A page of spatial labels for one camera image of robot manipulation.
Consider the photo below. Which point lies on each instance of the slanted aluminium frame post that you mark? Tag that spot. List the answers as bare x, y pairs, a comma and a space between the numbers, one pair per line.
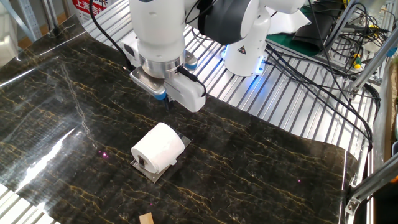
373, 65

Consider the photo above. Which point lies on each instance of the metal paper roll holder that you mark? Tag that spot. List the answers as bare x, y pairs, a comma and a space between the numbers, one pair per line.
152, 178

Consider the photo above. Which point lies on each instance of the dark marble pattern mat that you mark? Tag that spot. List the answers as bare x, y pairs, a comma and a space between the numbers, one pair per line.
248, 171

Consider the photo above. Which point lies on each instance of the small wooden block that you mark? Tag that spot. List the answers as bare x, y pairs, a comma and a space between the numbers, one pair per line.
146, 218

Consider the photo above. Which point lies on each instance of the red white sign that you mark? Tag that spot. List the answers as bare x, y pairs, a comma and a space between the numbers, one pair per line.
87, 9

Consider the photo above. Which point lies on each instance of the white plastic sheet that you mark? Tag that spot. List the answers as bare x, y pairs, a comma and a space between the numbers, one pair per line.
289, 24

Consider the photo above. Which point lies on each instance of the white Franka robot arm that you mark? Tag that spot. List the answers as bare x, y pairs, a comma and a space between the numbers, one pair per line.
158, 28

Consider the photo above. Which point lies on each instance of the aluminium frame bar with bracket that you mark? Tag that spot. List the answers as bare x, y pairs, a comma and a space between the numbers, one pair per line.
373, 183

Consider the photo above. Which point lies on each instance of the green table mat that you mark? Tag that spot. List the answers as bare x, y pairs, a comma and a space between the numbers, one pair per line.
286, 42

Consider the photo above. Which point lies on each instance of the grey perforated shelf rail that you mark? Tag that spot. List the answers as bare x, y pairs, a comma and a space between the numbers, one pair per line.
29, 18

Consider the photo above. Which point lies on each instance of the white toilet paper roll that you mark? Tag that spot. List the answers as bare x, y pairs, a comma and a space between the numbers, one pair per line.
158, 146

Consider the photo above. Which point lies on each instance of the yellow green screwdriver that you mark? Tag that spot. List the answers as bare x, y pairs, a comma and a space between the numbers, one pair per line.
357, 60

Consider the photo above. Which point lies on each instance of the black bag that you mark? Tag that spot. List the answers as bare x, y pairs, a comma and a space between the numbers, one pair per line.
314, 28

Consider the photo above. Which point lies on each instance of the white box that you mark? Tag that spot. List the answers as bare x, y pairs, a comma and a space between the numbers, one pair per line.
7, 40

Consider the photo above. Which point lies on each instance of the silver wrist camera blue cap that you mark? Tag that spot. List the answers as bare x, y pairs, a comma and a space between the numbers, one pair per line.
146, 82

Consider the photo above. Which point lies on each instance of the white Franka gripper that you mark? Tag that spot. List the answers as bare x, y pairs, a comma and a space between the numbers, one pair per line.
189, 96

